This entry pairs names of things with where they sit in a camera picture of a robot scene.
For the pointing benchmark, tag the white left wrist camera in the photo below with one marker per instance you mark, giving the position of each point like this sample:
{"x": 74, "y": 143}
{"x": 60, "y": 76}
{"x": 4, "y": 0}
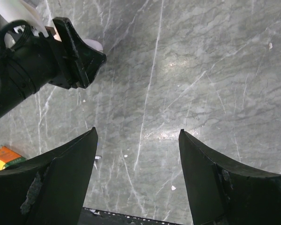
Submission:
{"x": 22, "y": 22}

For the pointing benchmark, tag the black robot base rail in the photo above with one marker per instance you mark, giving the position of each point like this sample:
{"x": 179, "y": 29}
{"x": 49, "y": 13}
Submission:
{"x": 90, "y": 216}

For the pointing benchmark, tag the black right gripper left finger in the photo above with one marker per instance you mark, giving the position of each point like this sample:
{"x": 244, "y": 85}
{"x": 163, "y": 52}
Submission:
{"x": 49, "y": 189}

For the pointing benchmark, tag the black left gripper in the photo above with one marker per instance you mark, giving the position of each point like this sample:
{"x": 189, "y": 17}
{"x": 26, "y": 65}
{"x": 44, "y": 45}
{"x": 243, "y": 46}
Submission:
{"x": 24, "y": 70}

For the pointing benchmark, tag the orange box front left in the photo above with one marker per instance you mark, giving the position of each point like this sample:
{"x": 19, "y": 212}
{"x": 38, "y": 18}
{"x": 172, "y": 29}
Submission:
{"x": 9, "y": 157}

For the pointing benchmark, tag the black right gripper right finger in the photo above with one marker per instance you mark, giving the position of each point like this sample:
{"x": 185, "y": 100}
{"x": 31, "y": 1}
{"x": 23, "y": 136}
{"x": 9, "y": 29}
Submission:
{"x": 222, "y": 191}

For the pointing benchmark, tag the white earbud charging case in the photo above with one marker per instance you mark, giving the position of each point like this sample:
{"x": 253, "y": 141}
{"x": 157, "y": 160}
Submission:
{"x": 94, "y": 44}

